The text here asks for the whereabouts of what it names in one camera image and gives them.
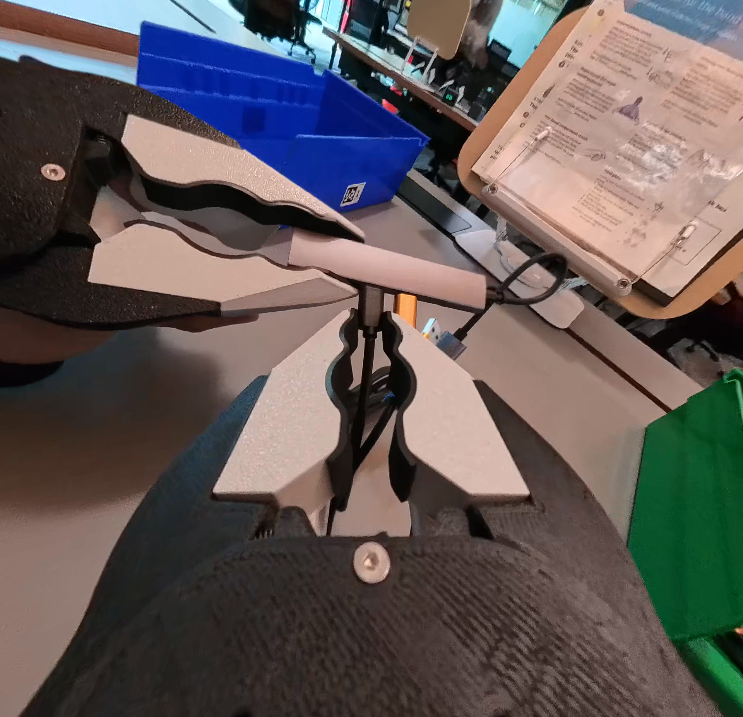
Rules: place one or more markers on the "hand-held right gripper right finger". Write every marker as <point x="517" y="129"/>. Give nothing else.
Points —
<point x="464" y="438"/>

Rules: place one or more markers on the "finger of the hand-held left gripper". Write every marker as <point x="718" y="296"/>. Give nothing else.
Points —
<point x="174" y="270"/>
<point x="220" y="165"/>

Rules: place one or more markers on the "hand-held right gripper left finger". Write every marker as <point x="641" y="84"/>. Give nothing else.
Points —
<point x="278" y="432"/>

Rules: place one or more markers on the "blue plastic bin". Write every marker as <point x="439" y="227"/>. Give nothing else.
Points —
<point x="348" y="153"/>

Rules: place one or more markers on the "grey USB hub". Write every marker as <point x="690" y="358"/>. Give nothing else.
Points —
<point x="394" y="270"/>

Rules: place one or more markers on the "green plastic bin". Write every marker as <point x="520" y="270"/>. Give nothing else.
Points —
<point x="691" y="525"/>

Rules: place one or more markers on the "grey desk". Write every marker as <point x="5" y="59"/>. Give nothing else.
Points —
<point x="116" y="438"/>

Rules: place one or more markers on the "person's left hand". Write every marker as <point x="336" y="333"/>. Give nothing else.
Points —
<point x="58" y="342"/>

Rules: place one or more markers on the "wooden document stand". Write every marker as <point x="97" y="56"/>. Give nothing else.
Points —
<point x="551" y="313"/>
<point x="438" y="8"/>

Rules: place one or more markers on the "brown work table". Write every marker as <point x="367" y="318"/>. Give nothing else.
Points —
<point x="394" y="66"/>

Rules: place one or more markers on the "printed instruction sheet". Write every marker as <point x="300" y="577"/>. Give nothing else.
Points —
<point x="627" y="119"/>

